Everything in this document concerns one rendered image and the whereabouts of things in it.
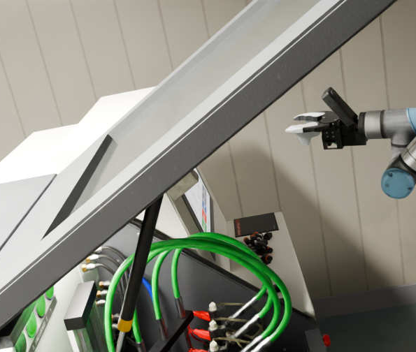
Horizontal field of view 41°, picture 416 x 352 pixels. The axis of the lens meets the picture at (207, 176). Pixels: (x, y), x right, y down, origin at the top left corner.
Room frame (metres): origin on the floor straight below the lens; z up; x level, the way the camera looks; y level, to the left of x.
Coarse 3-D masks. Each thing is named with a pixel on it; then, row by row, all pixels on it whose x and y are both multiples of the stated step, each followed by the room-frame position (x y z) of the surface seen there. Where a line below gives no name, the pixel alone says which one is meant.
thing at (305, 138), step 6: (294, 126) 1.48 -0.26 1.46; (300, 126) 1.47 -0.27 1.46; (306, 126) 1.45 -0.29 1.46; (288, 132) 1.48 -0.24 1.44; (294, 132) 1.47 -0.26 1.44; (300, 132) 1.46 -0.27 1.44; (306, 132) 1.46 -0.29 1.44; (312, 132) 1.46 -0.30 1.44; (318, 132) 1.46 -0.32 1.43; (300, 138) 1.47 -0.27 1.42; (306, 138) 1.47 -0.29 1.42; (306, 144) 1.47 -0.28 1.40
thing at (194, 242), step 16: (176, 240) 0.98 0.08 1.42; (192, 240) 0.98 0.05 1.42; (208, 240) 0.98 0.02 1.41; (240, 256) 0.97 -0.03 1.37; (272, 272) 0.97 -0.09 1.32; (112, 288) 0.99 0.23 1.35; (112, 304) 0.99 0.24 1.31; (288, 304) 0.97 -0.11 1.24; (288, 320) 0.97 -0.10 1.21; (112, 336) 0.99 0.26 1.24; (272, 336) 0.97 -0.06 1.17
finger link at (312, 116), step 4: (312, 112) 1.54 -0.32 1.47; (316, 112) 1.53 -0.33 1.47; (320, 112) 1.52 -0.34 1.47; (296, 116) 1.55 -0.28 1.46; (300, 116) 1.54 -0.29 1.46; (304, 116) 1.53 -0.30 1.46; (308, 116) 1.53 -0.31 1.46; (312, 116) 1.52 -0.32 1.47; (316, 116) 1.51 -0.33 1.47; (320, 116) 1.50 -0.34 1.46; (296, 120) 1.55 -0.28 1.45; (300, 120) 1.54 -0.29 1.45; (308, 120) 1.53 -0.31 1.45; (312, 120) 1.52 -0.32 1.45; (316, 120) 1.51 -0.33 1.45
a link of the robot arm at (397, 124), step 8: (384, 112) 1.38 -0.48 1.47; (392, 112) 1.37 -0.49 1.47; (400, 112) 1.36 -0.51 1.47; (408, 112) 1.35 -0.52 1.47; (384, 120) 1.37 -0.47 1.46; (392, 120) 1.36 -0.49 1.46; (400, 120) 1.35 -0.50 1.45; (408, 120) 1.33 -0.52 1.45; (384, 128) 1.36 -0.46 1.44; (392, 128) 1.35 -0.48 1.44; (400, 128) 1.34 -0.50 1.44; (408, 128) 1.33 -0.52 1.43; (384, 136) 1.37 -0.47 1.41; (392, 136) 1.36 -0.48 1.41; (400, 136) 1.34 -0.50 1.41; (408, 136) 1.34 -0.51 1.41; (400, 144) 1.35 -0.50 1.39; (408, 144) 1.34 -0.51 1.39
